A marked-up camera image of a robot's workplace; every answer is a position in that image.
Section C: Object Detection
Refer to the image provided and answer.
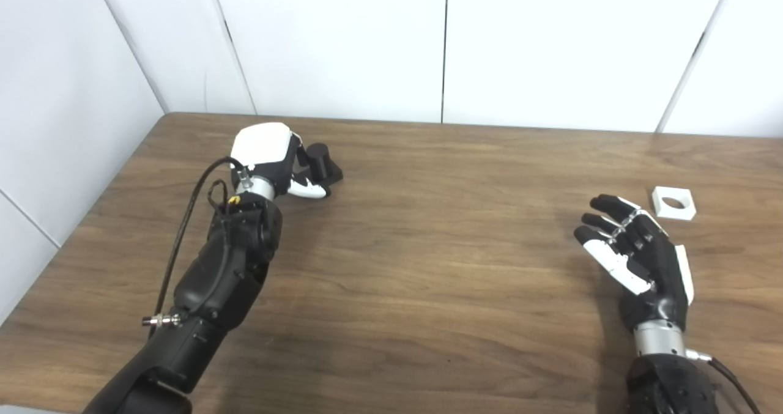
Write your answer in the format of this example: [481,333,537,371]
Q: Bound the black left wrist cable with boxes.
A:
[142,156,245,341]

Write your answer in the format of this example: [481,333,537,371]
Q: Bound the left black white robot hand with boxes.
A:
[229,122,331,201]

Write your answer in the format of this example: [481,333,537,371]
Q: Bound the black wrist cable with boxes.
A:
[142,156,245,341]
[685,348,762,414]

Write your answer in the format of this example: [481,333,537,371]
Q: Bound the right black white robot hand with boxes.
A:
[573,194,695,357]

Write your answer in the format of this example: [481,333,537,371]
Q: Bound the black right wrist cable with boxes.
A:
[685,348,762,414]

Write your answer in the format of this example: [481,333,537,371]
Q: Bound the thin left arm wire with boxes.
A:
[207,179,243,216]

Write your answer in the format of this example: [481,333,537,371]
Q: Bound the white square piece with hole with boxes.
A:
[650,186,697,221]

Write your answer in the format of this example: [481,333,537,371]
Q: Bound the black peg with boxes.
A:
[306,143,344,198]

